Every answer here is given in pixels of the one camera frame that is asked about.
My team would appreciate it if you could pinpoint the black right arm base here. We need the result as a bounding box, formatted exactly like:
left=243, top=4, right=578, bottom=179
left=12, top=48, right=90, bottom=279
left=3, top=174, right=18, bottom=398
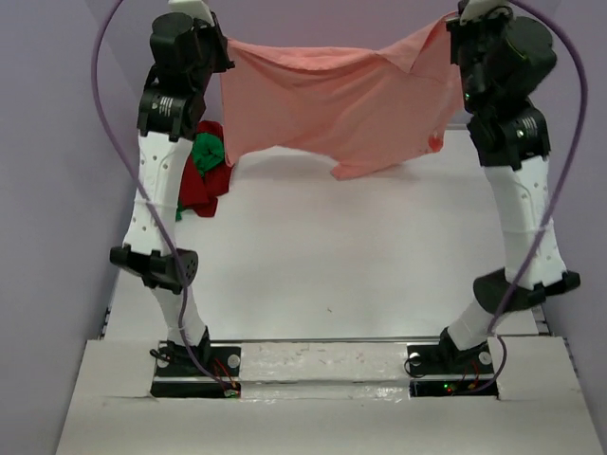
left=403, top=343, right=499, bottom=398

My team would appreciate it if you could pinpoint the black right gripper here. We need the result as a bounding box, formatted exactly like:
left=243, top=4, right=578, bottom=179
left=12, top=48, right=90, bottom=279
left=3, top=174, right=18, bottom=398
left=447, top=0, right=510, bottom=113

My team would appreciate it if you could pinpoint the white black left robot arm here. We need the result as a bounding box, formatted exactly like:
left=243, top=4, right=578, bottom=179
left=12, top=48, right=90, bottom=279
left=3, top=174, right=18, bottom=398
left=110, top=2, right=234, bottom=374

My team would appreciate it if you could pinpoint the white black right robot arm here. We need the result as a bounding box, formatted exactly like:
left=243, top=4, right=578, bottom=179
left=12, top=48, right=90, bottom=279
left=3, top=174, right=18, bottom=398
left=435, top=1, right=580, bottom=372

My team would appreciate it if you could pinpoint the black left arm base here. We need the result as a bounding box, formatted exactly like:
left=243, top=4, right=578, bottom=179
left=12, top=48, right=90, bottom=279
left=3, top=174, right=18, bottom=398
left=150, top=342, right=242, bottom=399

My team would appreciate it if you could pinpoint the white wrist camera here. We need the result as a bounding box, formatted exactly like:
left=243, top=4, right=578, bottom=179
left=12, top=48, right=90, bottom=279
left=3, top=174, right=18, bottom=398
left=458, top=0, right=509, bottom=25
left=168, top=0, right=215, bottom=27

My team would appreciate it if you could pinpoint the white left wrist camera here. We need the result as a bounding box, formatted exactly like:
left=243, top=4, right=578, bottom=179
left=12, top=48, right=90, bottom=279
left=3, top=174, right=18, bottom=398
left=168, top=0, right=215, bottom=27

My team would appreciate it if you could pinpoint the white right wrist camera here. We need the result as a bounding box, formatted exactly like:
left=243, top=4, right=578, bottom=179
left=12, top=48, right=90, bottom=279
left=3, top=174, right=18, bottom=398
left=458, top=0, right=509, bottom=25

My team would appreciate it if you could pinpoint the green t shirt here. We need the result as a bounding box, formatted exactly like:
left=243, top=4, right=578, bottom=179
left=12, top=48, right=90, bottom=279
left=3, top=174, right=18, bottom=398
left=175, top=132, right=227, bottom=223

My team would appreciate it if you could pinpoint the dark red t shirt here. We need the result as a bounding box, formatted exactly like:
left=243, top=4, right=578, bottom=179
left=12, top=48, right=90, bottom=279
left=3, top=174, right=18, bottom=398
left=177, top=120, right=233, bottom=219

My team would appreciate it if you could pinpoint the pink t shirt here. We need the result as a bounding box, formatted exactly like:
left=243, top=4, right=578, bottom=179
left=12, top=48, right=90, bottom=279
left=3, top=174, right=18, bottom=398
left=220, top=17, right=463, bottom=180

